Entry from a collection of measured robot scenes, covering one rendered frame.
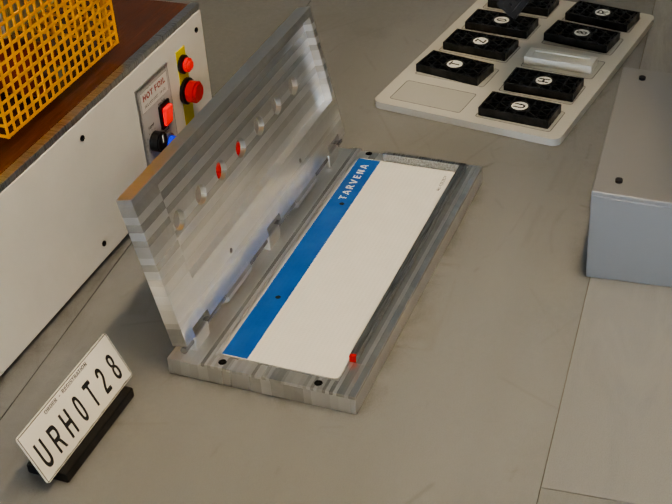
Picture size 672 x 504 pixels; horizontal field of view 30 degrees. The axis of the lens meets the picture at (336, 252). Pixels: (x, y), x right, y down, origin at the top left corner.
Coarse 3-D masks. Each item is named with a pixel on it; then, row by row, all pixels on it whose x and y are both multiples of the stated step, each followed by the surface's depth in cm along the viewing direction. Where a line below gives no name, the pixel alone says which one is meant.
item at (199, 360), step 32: (352, 160) 157; (320, 192) 152; (288, 224) 147; (448, 224) 144; (256, 256) 140; (256, 288) 137; (416, 288) 135; (224, 320) 133; (384, 320) 131; (192, 352) 129; (384, 352) 128; (224, 384) 127; (256, 384) 126; (288, 384) 124; (352, 384) 123
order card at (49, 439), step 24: (96, 360) 124; (120, 360) 127; (72, 384) 121; (96, 384) 123; (120, 384) 126; (48, 408) 118; (72, 408) 120; (96, 408) 123; (24, 432) 115; (48, 432) 117; (72, 432) 119; (48, 456) 116; (48, 480) 116
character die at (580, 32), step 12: (564, 24) 185; (576, 24) 185; (552, 36) 182; (564, 36) 182; (576, 36) 182; (588, 36) 181; (600, 36) 181; (612, 36) 181; (588, 48) 180; (600, 48) 179
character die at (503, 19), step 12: (480, 12) 190; (492, 12) 190; (468, 24) 188; (480, 24) 187; (492, 24) 187; (504, 24) 186; (516, 24) 186; (528, 24) 186; (516, 36) 185; (528, 36) 185
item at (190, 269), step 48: (288, 48) 148; (240, 96) 138; (288, 96) 148; (192, 144) 127; (240, 144) 139; (288, 144) 148; (144, 192) 119; (192, 192) 129; (240, 192) 138; (288, 192) 145; (144, 240) 120; (192, 240) 129; (240, 240) 136; (192, 288) 127; (192, 336) 127
